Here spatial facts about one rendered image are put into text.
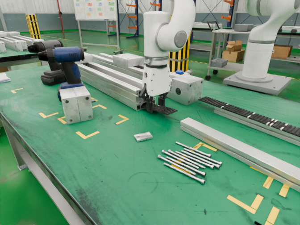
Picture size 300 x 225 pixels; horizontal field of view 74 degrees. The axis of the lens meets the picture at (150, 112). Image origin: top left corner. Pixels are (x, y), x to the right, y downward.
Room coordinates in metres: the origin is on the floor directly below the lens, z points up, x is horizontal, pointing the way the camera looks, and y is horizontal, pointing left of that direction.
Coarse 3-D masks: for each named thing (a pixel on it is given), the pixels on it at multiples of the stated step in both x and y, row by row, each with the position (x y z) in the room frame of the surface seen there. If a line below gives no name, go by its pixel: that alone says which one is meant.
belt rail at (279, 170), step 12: (192, 120) 0.57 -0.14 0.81; (192, 132) 0.53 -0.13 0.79; (204, 132) 0.50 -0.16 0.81; (216, 132) 0.50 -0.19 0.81; (216, 144) 0.46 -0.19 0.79; (228, 144) 0.44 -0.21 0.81; (240, 144) 0.44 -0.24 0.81; (240, 156) 0.41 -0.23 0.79; (252, 156) 0.39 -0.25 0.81; (264, 156) 0.39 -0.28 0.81; (264, 168) 0.37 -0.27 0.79; (276, 168) 0.35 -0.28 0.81; (288, 168) 0.35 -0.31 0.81; (288, 180) 0.33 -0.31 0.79
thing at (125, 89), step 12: (84, 72) 1.06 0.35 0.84; (96, 72) 0.96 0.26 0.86; (108, 72) 1.00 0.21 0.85; (120, 72) 0.96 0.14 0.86; (96, 84) 0.96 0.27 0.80; (108, 84) 0.86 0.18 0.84; (120, 84) 0.78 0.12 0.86; (132, 84) 0.84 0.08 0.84; (120, 96) 0.79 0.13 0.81; (132, 96) 0.72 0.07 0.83
